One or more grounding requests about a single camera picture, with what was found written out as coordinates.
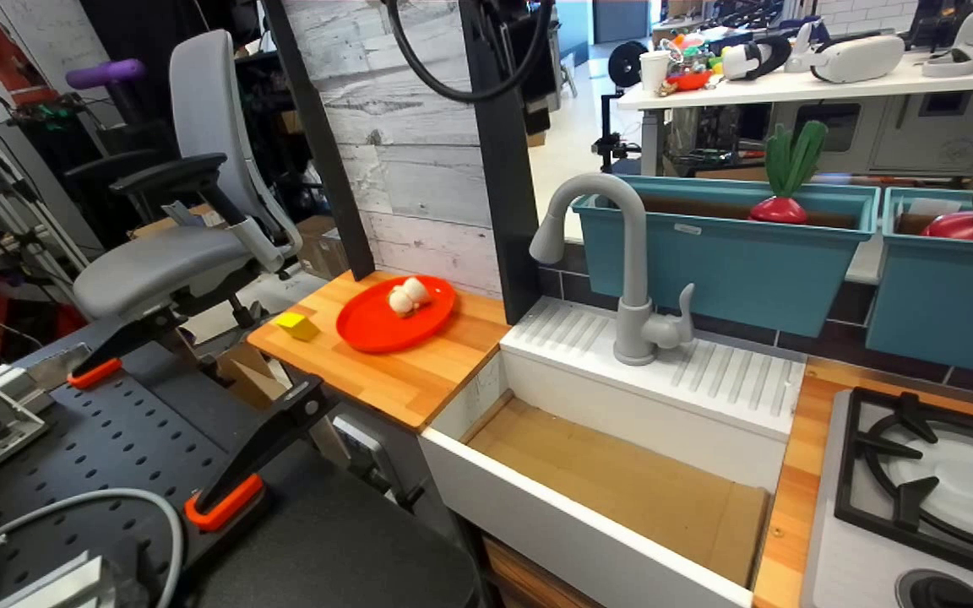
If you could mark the grey toy tap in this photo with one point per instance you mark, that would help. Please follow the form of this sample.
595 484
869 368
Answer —
634 279

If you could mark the grey tap lever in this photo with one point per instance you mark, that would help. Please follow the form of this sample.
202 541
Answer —
682 317

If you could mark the white toy garlic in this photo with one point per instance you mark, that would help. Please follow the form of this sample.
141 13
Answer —
406 297

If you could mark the toy kitchen with wood counter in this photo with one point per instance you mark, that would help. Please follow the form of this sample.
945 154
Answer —
419 380

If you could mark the orange plate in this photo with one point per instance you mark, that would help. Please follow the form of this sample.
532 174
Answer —
377 325

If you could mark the cardboard box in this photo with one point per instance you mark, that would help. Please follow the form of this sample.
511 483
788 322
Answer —
322 249

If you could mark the yellow block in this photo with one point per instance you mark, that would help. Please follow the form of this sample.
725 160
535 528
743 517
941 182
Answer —
297 326

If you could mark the white power strip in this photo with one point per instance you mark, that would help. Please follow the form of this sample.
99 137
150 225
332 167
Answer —
364 452

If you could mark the white toy sink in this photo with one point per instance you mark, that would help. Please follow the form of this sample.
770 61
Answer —
613 481

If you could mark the teal planter box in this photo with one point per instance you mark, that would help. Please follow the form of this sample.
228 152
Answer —
723 270
951 304

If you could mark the black clamp with orange pad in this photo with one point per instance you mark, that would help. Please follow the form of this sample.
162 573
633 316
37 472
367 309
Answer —
106 359
258 452

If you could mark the white paper cup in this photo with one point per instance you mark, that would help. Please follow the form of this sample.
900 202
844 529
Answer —
654 72

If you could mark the heap of colourful toys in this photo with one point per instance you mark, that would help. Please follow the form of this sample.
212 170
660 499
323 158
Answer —
689 76

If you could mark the grey office chair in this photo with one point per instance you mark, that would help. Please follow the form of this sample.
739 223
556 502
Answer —
157 266

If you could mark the white headset with black visor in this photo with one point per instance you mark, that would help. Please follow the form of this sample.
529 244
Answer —
752 59

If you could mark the white table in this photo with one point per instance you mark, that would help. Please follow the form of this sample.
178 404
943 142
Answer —
799 87

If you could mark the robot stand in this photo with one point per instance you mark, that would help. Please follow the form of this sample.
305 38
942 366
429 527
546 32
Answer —
115 439

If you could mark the black stove burner grate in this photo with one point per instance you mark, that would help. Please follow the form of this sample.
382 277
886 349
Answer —
883 473

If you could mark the purple foam roller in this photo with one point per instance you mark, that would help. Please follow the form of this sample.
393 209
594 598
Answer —
106 73

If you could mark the white hand controller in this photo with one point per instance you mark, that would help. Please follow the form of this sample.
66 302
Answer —
959 51

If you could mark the black stove knob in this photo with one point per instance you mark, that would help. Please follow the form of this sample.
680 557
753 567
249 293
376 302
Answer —
943 589

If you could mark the aluminium frame rack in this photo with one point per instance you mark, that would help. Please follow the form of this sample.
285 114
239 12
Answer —
5 194

